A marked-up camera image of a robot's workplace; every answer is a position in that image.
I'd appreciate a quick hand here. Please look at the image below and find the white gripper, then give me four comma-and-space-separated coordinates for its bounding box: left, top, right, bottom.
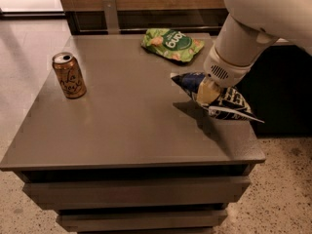
196, 15, 278, 104

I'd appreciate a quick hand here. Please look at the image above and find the blue potato chip bag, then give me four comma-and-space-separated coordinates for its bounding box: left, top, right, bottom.
171, 72, 262, 123

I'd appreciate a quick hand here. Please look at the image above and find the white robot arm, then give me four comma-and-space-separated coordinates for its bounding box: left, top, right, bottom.
197, 0, 312, 105

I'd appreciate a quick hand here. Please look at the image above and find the green snack bag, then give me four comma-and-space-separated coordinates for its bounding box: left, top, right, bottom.
141, 28, 205, 62

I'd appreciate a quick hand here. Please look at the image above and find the orange soda can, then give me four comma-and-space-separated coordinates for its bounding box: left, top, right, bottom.
52, 52, 87, 99

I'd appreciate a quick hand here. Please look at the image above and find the left metal bracket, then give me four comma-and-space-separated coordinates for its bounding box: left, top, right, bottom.
102, 0, 120, 34

